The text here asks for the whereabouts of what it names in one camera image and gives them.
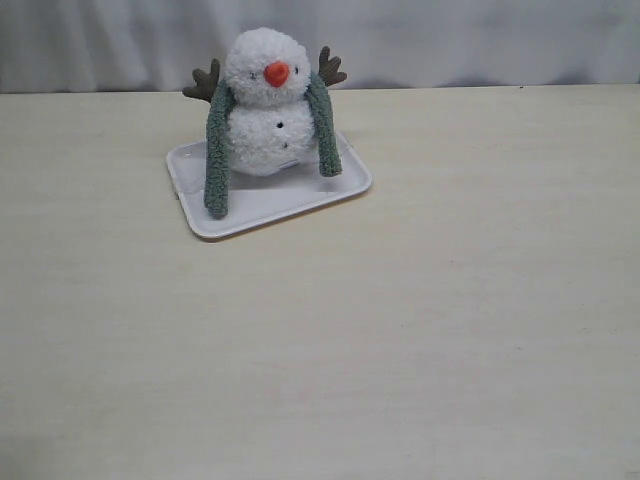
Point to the white plastic tray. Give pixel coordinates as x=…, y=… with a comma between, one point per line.
x=257, y=201

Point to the white curtain backdrop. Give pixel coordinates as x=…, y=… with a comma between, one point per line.
x=84, y=46

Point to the green knitted scarf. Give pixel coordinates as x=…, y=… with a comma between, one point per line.
x=217, y=160

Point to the white plush snowman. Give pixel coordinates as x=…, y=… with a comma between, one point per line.
x=276, y=55

